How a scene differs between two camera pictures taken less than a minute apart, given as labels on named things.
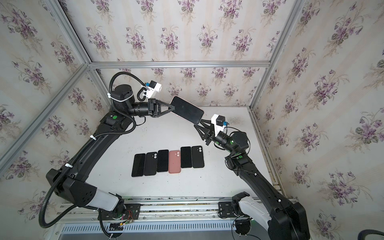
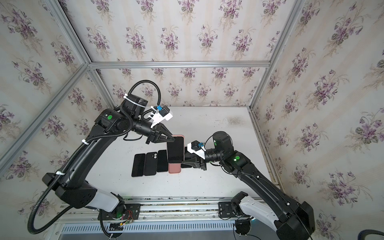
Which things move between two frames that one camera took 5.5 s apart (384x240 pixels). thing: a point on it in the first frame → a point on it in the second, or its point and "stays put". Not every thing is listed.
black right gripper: [212, 133] → [201, 160]
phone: [186, 110] → [176, 149]
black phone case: [150, 164] stays put
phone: [162, 161] stays put
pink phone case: [174, 162] stays put
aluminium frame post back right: [294, 15] stays put
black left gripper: [154, 108] → [153, 134]
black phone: [138, 165] stays put
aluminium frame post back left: [59, 13] stays put
